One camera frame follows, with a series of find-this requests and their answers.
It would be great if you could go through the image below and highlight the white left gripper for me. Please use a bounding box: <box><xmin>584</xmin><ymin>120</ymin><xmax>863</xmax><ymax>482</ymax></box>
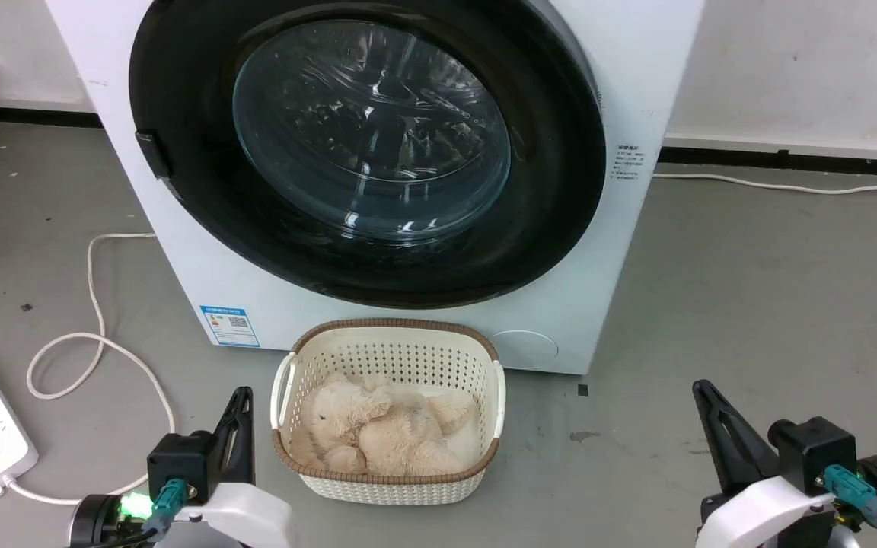
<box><xmin>174</xmin><ymin>387</ymin><xmax>296</xmax><ymax>548</ymax></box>

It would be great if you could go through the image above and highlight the white front-load washing machine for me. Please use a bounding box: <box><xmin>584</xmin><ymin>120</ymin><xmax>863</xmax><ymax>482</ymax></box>
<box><xmin>44</xmin><ymin>0</ymin><xmax>706</xmax><ymax>376</ymax></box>

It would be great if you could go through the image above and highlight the teal plug cable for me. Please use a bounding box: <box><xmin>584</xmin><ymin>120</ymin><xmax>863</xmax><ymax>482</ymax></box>
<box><xmin>822</xmin><ymin>464</ymin><xmax>877</xmax><ymax>548</ymax></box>
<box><xmin>96</xmin><ymin>477</ymin><xmax>185</xmax><ymax>548</ymax></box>

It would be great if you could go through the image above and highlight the right teal plug cable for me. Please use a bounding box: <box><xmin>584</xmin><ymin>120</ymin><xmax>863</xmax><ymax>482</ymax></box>
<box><xmin>822</xmin><ymin>464</ymin><xmax>877</xmax><ymax>548</ymax></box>

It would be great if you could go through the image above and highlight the thin white floor cable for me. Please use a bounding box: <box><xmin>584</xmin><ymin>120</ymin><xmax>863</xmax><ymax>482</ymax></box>
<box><xmin>652</xmin><ymin>172</ymin><xmax>877</xmax><ymax>196</ymax></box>

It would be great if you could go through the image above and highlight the left teal plug cable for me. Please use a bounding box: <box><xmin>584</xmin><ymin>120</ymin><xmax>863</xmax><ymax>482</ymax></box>
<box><xmin>96</xmin><ymin>477</ymin><xmax>185</xmax><ymax>548</ymax></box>

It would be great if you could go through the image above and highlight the blue energy label sticker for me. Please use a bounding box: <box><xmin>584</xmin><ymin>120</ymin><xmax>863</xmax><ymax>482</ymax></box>
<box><xmin>199</xmin><ymin>305</ymin><xmax>261</xmax><ymax>349</ymax></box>

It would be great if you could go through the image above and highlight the cream perforated plastic laundry basket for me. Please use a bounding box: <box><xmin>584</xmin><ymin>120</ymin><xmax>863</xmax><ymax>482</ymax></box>
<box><xmin>270</xmin><ymin>318</ymin><xmax>506</xmax><ymax>506</ymax></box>

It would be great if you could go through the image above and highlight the round black glass washer door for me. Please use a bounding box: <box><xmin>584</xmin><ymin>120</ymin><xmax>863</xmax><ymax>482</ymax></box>
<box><xmin>128</xmin><ymin>0</ymin><xmax>607</xmax><ymax>310</ymax></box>

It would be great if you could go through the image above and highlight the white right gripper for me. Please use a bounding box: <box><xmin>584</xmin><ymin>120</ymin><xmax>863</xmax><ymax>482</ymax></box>
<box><xmin>693</xmin><ymin>380</ymin><xmax>838</xmax><ymax>548</ymax></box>

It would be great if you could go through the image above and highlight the small printed warning sticker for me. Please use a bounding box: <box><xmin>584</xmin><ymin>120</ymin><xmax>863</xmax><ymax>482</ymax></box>
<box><xmin>611</xmin><ymin>143</ymin><xmax>645</xmax><ymax>182</ymax></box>

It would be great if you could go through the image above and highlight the beige plush toy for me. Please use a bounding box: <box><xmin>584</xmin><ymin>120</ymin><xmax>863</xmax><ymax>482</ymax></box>
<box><xmin>289</xmin><ymin>372</ymin><xmax>477</xmax><ymax>477</ymax></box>

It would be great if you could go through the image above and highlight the white power strip cable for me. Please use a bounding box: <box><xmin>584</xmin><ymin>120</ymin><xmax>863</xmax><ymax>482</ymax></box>
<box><xmin>5</xmin><ymin>232</ymin><xmax>177</xmax><ymax>506</ymax></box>

